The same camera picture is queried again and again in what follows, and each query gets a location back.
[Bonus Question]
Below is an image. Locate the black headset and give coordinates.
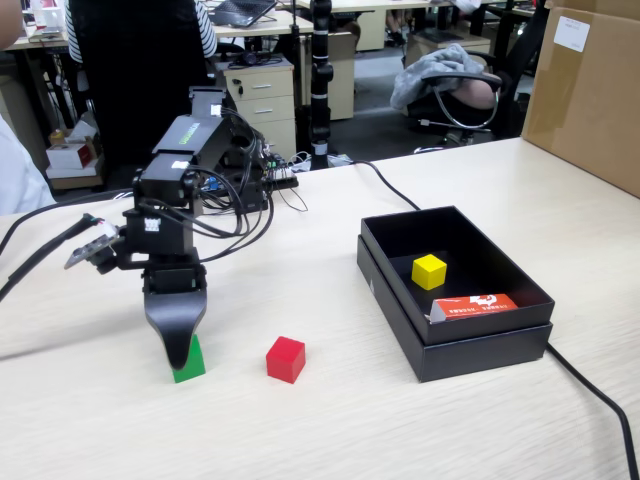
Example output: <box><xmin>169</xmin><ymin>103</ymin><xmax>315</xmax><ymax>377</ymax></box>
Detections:
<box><xmin>227</xmin><ymin>49</ymin><xmax>284</xmax><ymax>70</ymax></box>

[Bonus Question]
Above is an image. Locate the yellow wooden cube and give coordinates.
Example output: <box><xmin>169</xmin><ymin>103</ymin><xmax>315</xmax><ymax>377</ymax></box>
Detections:
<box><xmin>411</xmin><ymin>253</ymin><xmax>449</xmax><ymax>291</ymax></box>

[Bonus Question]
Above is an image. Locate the person in white shirt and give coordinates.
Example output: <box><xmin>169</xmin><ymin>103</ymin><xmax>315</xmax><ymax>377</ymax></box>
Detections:
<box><xmin>0</xmin><ymin>114</ymin><xmax>56</xmax><ymax>216</ymax></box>

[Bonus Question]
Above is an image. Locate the person in striped shirt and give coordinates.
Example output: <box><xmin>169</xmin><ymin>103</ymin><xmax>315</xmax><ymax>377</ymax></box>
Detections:
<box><xmin>63</xmin><ymin>0</ymin><xmax>220</xmax><ymax>66</ymax></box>

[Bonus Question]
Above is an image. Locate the large brown cardboard box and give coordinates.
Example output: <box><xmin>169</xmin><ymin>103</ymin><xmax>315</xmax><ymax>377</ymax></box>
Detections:
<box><xmin>520</xmin><ymin>0</ymin><xmax>640</xmax><ymax>199</ymax></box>

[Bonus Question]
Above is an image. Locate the motor controller board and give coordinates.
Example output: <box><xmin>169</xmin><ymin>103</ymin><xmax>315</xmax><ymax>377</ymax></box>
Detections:
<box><xmin>197</xmin><ymin>172</ymin><xmax>224</xmax><ymax>196</ymax></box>

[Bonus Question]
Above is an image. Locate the thick black cable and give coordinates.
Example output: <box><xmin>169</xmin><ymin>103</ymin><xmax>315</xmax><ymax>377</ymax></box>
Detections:
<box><xmin>344</xmin><ymin>158</ymin><xmax>640</xmax><ymax>480</ymax></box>

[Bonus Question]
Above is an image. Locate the thin black stand pole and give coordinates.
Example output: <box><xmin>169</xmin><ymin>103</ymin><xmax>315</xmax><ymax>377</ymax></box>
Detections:
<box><xmin>291</xmin><ymin>0</ymin><xmax>301</xmax><ymax>109</ymax></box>

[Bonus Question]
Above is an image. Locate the black open box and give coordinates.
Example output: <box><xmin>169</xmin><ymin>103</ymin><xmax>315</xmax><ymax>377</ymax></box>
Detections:
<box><xmin>355</xmin><ymin>234</ymin><xmax>554</xmax><ymax>384</ymax></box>

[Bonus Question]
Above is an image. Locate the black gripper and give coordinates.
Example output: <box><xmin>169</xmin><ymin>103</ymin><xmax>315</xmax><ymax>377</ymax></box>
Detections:
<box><xmin>142</xmin><ymin>261</ymin><xmax>208</xmax><ymax>372</ymax></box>

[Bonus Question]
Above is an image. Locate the beige drawer cabinet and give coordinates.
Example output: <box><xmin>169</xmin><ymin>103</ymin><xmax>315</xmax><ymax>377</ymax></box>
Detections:
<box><xmin>222</xmin><ymin>62</ymin><xmax>297</xmax><ymax>161</ymax></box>

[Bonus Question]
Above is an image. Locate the light wood office desk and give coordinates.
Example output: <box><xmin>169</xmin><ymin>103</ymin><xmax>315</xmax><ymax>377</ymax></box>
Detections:
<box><xmin>209</xmin><ymin>7</ymin><xmax>316</xmax><ymax>40</ymax></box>

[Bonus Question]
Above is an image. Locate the white paper label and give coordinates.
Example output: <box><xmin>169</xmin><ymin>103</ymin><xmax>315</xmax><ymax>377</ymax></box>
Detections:
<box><xmin>553</xmin><ymin>15</ymin><xmax>591</xmax><ymax>54</ymax></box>

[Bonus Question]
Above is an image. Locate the red wooden cube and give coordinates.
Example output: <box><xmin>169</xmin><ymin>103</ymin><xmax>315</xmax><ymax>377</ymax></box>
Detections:
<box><xmin>265</xmin><ymin>335</ymin><xmax>307</xmax><ymax>385</ymax></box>

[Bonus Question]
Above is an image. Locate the black mesh office chair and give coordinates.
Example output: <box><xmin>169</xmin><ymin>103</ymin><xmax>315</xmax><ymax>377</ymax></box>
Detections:
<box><xmin>67</xmin><ymin>0</ymin><xmax>219</xmax><ymax>174</ymax></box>

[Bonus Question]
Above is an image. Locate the black laptop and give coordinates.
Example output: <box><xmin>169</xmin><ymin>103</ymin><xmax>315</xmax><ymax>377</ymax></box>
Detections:
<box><xmin>208</xmin><ymin>0</ymin><xmax>279</xmax><ymax>29</ymax></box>

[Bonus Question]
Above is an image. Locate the red and white carton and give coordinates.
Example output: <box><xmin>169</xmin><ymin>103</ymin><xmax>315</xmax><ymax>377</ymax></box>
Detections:
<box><xmin>424</xmin><ymin>292</ymin><xmax>520</xmax><ymax>325</ymax></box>

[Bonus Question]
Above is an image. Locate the small wrist camera board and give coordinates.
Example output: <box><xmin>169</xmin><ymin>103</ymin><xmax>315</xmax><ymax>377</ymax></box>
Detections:
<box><xmin>63</xmin><ymin>227</ymin><xmax>124</xmax><ymax>275</ymax></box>

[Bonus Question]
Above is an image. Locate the bare person forearm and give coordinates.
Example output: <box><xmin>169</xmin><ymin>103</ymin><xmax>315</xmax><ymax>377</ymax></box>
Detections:
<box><xmin>0</xmin><ymin>0</ymin><xmax>25</xmax><ymax>51</ymax></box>

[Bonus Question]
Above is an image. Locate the thick black stand pole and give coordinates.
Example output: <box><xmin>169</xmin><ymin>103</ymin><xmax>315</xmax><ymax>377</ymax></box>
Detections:
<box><xmin>308</xmin><ymin>0</ymin><xmax>335</xmax><ymax>171</ymax></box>

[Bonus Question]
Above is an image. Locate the black cardboard box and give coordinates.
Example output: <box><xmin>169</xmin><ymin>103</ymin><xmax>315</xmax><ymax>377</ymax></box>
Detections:
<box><xmin>359</xmin><ymin>203</ymin><xmax>557</xmax><ymax>347</ymax></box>

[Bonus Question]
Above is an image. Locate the grey blanket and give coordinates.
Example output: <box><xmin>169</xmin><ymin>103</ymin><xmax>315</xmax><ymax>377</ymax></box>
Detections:
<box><xmin>389</xmin><ymin>43</ymin><xmax>489</xmax><ymax>111</ymax></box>

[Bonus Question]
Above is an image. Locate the beige plain cabinet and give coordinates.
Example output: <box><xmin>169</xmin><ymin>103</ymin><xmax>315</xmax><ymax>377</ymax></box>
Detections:
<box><xmin>327</xmin><ymin>29</ymin><xmax>359</xmax><ymax>121</ymax></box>

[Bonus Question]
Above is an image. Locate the small white red carton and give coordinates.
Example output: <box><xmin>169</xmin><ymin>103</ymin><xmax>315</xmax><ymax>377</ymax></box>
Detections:
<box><xmin>45</xmin><ymin>143</ymin><xmax>97</xmax><ymax>171</ymax></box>

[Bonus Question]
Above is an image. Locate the black board with coloured connectors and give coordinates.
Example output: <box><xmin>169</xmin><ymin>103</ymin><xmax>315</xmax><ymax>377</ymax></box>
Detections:
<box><xmin>262</xmin><ymin>149</ymin><xmax>301</xmax><ymax>191</ymax></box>

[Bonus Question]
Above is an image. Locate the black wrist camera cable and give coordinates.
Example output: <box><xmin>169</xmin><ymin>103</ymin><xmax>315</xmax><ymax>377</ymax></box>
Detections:
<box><xmin>0</xmin><ymin>189</ymin><xmax>134</xmax><ymax>304</ymax></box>

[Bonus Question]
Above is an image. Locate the black arm wire bundle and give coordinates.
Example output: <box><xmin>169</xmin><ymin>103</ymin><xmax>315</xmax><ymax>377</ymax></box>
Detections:
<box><xmin>144</xmin><ymin>107</ymin><xmax>276</xmax><ymax>264</ymax></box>

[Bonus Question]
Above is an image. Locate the green wooden cube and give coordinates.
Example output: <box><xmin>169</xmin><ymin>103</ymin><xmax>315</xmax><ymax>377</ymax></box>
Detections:
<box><xmin>172</xmin><ymin>333</ymin><xmax>207</xmax><ymax>385</ymax></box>

